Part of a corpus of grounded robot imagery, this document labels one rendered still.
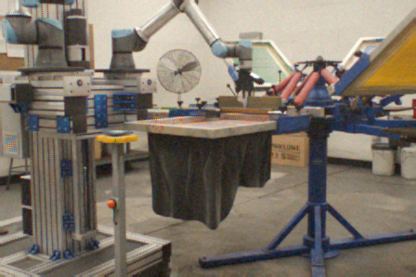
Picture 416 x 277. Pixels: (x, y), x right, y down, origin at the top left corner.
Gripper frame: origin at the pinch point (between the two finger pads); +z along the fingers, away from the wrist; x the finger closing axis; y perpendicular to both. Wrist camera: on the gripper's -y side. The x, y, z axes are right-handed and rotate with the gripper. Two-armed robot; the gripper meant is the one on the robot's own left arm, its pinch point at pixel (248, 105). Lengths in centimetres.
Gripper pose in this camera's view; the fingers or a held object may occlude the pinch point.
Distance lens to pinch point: 268.0
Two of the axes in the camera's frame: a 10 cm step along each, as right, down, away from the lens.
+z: 0.1, 9.9, 1.1
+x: -6.6, 0.9, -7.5
